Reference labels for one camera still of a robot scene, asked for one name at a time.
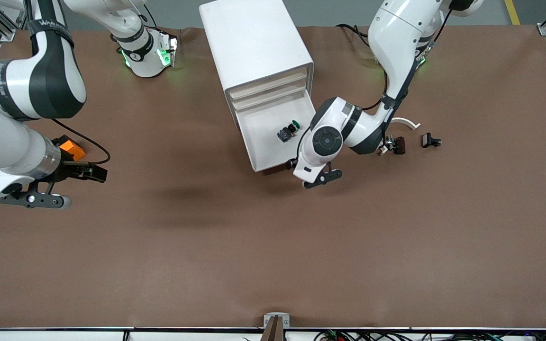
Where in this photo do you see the green push button switch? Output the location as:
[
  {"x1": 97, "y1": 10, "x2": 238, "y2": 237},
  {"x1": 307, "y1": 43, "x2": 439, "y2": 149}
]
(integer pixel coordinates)
[{"x1": 277, "y1": 120, "x2": 301, "y2": 143}]

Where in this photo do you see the beige cabinet drawer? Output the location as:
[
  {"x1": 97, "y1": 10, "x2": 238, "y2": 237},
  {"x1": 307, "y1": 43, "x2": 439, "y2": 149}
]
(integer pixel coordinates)
[
  {"x1": 228, "y1": 66, "x2": 309, "y2": 99},
  {"x1": 232, "y1": 78, "x2": 309, "y2": 111},
  {"x1": 234, "y1": 90, "x2": 319, "y2": 172}
]

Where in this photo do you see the white drawer cabinet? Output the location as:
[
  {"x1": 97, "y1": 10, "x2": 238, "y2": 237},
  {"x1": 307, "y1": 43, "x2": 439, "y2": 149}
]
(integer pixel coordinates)
[{"x1": 199, "y1": 0, "x2": 315, "y2": 134}]

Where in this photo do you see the orange box with black base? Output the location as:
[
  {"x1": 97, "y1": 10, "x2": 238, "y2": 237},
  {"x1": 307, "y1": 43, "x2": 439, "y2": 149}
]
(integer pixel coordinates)
[{"x1": 52, "y1": 135, "x2": 87, "y2": 162}]

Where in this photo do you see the brown table mat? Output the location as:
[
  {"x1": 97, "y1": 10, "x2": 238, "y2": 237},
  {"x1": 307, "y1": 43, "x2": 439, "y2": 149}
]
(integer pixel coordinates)
[{"x1": 0, "y1": 25, "x2": 546, "y2": 330}]

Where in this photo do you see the dark brown contact block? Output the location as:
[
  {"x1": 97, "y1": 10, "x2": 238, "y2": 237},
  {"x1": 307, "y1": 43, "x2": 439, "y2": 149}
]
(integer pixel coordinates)
[{"x1": 385, "y1": 135, "x2": 406, "y2": 155}]

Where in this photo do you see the white curved plastic piece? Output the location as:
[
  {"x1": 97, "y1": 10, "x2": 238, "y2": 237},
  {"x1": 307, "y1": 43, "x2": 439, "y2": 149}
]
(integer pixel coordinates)
[{"x1": 379, "y1": 117, "x2": 421, "y2": 156}]

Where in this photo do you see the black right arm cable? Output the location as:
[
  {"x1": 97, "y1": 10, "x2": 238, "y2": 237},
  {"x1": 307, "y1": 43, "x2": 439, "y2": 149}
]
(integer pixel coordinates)
[{"x1": 51, "y1": 117, "x2": 111, "y2": 165}]

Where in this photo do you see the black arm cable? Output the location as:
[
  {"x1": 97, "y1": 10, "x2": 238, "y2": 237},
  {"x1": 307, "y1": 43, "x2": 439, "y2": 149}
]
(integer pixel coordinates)
[
  {"x1": 361, "y1": 66, "x2": 389, "y2": 112},
  {"x1": 51, "y1": 117, "x2": 111, "y2": 165}
]

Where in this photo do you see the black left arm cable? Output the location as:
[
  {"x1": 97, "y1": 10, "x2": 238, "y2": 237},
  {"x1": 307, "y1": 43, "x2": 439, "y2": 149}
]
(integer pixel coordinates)
[{"x1": 361, "y1": 66, "x2": 389, "y2": 112}]

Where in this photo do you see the black base cable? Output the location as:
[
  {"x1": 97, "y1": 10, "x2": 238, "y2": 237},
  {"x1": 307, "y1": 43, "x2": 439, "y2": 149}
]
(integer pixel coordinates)
[{"x1": 336, "y1": 23, "x2": 371, "y2": 43}]

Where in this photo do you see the grey metal bracket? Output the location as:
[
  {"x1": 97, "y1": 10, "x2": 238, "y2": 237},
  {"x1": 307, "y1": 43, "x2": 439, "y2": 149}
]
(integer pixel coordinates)
[{"x1": 263, "y1": 312, "x2": 291, "y2": 329}]

